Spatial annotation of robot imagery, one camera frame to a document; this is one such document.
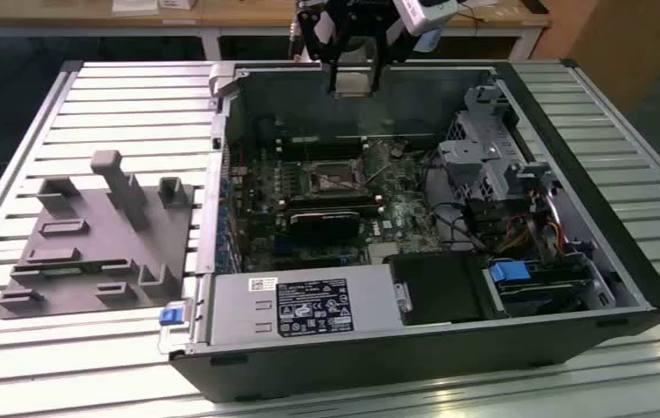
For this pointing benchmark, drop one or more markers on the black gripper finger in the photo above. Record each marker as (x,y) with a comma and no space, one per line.
(379,65)
(336,78)

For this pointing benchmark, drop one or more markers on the silver CPU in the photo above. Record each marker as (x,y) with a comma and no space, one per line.
(356,87)

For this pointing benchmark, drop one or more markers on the CPU socket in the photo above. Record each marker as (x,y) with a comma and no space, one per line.
(329,178)

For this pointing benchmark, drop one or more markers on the black bay cover plate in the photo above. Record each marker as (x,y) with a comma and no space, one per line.
(440,287)

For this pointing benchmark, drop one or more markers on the metal drive cage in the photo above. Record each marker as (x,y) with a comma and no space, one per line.
(469,152)

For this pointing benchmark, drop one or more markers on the small black desk item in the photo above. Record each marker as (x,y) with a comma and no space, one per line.
(533,5)

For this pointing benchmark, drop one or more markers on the white box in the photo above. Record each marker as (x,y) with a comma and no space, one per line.
(132,6)
(177,4)

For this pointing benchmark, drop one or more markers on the black graphics card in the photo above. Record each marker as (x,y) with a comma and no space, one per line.
(324,226)

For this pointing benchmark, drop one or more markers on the green motherboard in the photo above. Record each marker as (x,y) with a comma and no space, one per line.
(405,217)

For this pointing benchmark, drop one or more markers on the silver heat sink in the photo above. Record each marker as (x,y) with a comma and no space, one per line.
(381,253)

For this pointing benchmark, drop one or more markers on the wooden cabinet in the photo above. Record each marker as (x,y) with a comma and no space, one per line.
(625,43)

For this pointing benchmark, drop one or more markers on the wooden desk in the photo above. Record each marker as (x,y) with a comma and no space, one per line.
(45,13)

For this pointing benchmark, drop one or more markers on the blue disk carrier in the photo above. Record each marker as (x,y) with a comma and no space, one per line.
(509,272)

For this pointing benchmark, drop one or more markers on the grey power supply unit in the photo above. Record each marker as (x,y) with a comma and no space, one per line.
(237,305)

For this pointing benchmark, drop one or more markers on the grey parts rack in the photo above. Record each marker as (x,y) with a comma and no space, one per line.
(103,261)

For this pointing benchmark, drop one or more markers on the blue case latch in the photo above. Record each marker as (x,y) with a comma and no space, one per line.
(169,316)

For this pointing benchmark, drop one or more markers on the metal disk bay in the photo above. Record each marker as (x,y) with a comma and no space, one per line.
(597,287)

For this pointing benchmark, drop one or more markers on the black open PC case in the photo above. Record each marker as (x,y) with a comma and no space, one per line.
(364,370)

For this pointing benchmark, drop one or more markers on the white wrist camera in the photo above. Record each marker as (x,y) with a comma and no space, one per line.
(423,17)

